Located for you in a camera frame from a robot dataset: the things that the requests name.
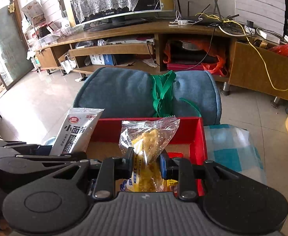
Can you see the red cardboard box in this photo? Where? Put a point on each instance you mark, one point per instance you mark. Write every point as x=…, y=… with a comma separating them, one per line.
x=188, y=140

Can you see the wooden tv cabinet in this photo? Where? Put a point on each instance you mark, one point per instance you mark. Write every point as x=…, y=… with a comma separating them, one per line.
x=248, y=67

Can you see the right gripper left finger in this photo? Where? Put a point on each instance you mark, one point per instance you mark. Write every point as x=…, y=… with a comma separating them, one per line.
x=104, y=174

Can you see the flat screen television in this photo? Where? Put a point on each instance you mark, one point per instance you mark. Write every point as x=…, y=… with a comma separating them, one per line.
x=119, y=0

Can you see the white latiao snack packet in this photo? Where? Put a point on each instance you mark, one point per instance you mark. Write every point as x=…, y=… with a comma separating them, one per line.
x=76, y=131

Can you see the black wifi router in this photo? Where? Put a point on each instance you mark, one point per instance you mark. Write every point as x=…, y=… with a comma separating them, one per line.
x=201, y=18

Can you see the blue checkered tablecloth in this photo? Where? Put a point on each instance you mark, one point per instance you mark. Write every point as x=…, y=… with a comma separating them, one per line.
x=233, y=148

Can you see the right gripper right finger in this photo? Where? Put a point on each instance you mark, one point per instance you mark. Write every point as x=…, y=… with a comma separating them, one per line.
x=189, y=177

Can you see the orange plastic bag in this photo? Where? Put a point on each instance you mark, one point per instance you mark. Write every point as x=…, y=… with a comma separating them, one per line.
x=203, y=54

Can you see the red yellow Trolli packet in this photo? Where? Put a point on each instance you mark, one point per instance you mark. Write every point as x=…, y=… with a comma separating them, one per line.
x=172, y=184

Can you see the blue rolled cushion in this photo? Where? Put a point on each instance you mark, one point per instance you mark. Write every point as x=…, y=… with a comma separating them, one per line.
x=124, y=93

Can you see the yellow chips clear bag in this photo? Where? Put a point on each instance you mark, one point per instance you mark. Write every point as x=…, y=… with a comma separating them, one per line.
x=148, y=139

